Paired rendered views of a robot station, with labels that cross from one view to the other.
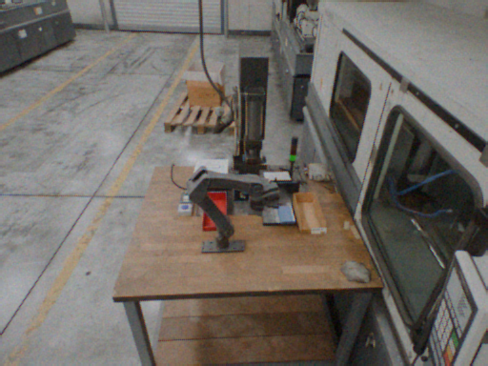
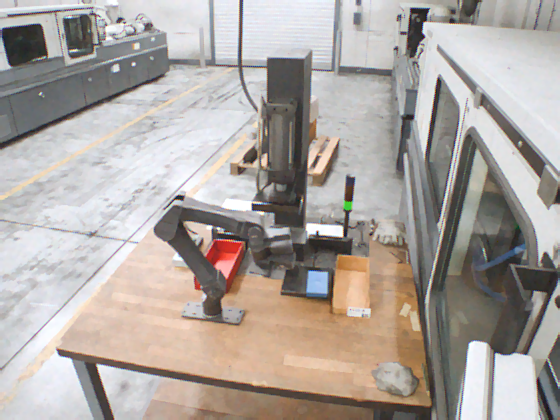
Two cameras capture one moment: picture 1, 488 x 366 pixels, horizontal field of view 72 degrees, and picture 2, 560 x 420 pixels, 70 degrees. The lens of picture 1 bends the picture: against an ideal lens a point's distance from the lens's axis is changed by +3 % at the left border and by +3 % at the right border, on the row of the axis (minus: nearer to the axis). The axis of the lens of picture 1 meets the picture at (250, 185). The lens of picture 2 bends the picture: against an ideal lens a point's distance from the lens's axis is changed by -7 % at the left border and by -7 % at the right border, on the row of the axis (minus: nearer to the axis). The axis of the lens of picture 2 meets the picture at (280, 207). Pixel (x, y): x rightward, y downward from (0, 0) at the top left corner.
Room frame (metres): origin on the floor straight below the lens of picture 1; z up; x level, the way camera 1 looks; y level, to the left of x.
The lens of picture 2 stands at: (0.13, -0.34, 1.87)
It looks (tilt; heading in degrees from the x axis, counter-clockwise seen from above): 28 degrees down; 14
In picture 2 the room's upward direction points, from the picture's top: 1 degrees clockwise
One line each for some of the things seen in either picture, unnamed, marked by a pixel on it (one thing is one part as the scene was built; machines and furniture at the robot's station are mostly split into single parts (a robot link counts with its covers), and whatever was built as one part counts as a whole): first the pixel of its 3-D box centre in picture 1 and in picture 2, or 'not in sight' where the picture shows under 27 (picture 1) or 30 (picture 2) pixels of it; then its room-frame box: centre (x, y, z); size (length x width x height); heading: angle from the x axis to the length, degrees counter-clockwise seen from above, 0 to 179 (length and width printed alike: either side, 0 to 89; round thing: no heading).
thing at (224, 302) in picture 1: (244, 270); (264, 358); (1.35, 0.02, 0.45); 1.12 x 0.99 x 0.90; 95
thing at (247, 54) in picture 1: (252, 95); (288, 111); (1.64, 0.01, 1.44); 0.17 x 0.13 x 0.42; 5
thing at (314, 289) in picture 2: (285, 213); (317, 282); (1.31, -0.19, 0.93); 0.15 x 0.07 x 0.03; 8
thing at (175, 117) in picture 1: (207, 111); (289, 154); (4.68, 0.69, 0.07); 1.20 x 1.00 x 0.14; 178
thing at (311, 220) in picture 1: (308, 213); (352, 285); (1.33, -0.31, 0.93); 0.25 x 0.13 x 0.08; 5
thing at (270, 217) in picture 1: (277, 213); (307, 281); (1.34, -0.15, 0.91); 0.17 x 0.16 x 0.02; 95
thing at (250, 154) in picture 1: (249, 139); (280, 170); (1.58, 0.02, 1.22); 0.26 x 0.18 x 0.30; 5
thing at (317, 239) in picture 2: (282, 185); (326, 242); (1.55, -0.18, 0.95); 0.15 x 0.03 x 0.10; 95
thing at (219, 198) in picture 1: (214, 210); (220, 264); (1.33, 0.18, 0.93); 0.25 x 0.12 x 0.06; 5
